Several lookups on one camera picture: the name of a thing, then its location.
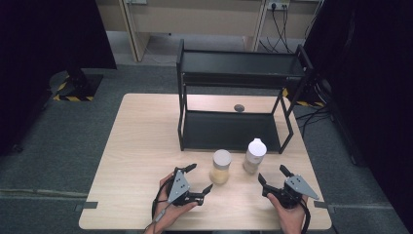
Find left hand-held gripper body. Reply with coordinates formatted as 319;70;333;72
167;167;205;208

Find jar with yellow powder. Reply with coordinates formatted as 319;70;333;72
208;148;233;185

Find black two-tier metal rack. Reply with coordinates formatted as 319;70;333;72
175;38;316;155

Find hand-held gripper cable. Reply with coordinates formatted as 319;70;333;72
144;177;174;234
299;197;312;234

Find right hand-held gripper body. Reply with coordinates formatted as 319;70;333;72
262;175;320;209

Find white wall power socket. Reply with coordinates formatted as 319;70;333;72
266;0;291;11

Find dark curtain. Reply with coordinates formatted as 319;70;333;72
0;0;118;156
303;0;413;233

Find jar with pale grey powder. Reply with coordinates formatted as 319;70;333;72
243;137;268;176

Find left hand-held gripper cable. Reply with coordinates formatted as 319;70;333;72
144;177;174;234

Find black hanging power cables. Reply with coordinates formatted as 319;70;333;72
258;3;295;54

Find right hand-held gripper cable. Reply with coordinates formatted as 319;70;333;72
299;197;312;234

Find person's right hand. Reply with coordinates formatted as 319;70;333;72
267;194;310;234

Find person's left hand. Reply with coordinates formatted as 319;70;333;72
144;173;199;234

